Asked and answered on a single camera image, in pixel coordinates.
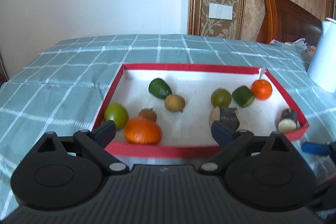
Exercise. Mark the green avocado-like fruit end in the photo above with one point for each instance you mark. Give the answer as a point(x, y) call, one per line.
point(159, 88)

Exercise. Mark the wooden headboard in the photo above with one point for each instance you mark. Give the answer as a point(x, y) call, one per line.
point(286, 21)

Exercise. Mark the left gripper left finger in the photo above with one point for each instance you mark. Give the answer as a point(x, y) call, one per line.
point(92, 144)

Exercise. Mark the cut cucumber piece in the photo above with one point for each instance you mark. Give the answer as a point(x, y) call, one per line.
point(243, 96)

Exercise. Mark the large orange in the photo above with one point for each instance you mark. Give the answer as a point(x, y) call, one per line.
point(140, 130)

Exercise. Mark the red shallow cardboard tray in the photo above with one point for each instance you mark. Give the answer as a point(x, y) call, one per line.
point(187, 133)

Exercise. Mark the small orange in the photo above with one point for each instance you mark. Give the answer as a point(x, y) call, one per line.
point(261, 89)

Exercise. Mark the white wall switch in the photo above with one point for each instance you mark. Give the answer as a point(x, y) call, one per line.
point(222, 12)

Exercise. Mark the short dark eggplant chunk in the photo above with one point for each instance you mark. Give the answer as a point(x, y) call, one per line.
point(288, 121)

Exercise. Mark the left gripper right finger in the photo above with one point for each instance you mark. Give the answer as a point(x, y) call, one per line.
point(232, 144)

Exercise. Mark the brown longan fruit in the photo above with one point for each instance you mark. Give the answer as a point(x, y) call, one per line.
point(149, 114)
point(175, 103)

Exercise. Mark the white electric kettle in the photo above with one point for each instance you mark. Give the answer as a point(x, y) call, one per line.
point(322, 66)

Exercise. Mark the green plaid bedsheet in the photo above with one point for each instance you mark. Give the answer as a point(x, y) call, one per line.
point(63, 88)

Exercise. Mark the green tomato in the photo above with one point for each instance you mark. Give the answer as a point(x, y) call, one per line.
point(221, 98)
point(117, 113)

